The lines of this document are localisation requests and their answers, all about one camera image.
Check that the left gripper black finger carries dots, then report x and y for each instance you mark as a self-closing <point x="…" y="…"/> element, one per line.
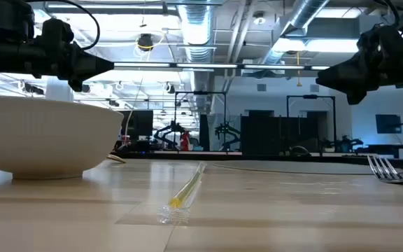
<point x="96" y="65"/>

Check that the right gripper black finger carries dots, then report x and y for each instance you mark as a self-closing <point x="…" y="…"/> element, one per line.
<point x="338" y="77"/>

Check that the white ribbed ceramic bowl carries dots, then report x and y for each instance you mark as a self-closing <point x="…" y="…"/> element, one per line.
<point x="47" y="136"/>

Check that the silver metal fork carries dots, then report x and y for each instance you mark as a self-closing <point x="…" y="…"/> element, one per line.
<point x="385" y="173"/>

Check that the yellow straw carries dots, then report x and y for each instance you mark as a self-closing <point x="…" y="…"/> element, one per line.
<point x="184" y="192"/>

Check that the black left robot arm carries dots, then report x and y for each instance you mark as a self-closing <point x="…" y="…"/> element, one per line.
<point x="5" y="21"/>

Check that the black background robot arm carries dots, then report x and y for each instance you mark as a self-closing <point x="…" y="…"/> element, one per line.
<point x="168" y="130"/>
<point x="227" y="129"/>
<point x="345" y="143"/>

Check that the white building column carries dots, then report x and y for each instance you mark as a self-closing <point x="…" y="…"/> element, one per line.
<point x="59" y="90"/>

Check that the black background monitor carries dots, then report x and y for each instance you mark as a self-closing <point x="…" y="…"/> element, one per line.
<point x="140" y="124"/>

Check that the black background workbench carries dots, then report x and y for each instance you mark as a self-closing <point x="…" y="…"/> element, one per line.
<point x="387" y="148"/>

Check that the black partition panel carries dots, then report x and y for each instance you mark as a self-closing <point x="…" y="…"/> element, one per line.
<point x="275" y="136"/>

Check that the round grey plate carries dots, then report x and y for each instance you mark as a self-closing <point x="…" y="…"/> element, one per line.
<point x="292" y="167"/>

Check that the long linear ceiling light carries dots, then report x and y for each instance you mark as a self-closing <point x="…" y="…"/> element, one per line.
<point x="205" y="65"/>

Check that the red background object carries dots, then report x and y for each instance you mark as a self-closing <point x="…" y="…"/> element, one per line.
<point x="185" y="140"/>

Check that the small grey wall vent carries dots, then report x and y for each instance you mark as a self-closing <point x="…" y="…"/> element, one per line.
<point x="314" y="87"/>
<point x="261" y="87"/>

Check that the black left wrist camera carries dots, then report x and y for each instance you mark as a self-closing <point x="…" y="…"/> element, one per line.
<point x="58" y="31"/>

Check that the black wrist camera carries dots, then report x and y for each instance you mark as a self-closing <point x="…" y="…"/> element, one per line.
<point x="380" y="36"/>
<point x="58" y="31"/>

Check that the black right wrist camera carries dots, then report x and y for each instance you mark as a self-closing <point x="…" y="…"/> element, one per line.
<point x="380" y="36"/>

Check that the black rectangular rig frame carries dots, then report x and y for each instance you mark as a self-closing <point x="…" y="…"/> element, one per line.
<point x="310" y="96"/>
<point x="201" y="93"/>

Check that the black ceiling camera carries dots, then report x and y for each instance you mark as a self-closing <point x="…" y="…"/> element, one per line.
<point x="145" y="42"/>

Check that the blue wall screen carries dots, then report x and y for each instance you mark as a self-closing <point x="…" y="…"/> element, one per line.
<point x="388" y="123"/>

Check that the slanted silver ventilation duct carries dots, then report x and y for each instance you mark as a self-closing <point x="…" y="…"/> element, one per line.
<point x="306" y="12"/>

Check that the wide silver ventilation duct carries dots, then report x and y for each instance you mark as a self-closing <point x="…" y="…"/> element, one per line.
<point x="198" y="28"/>

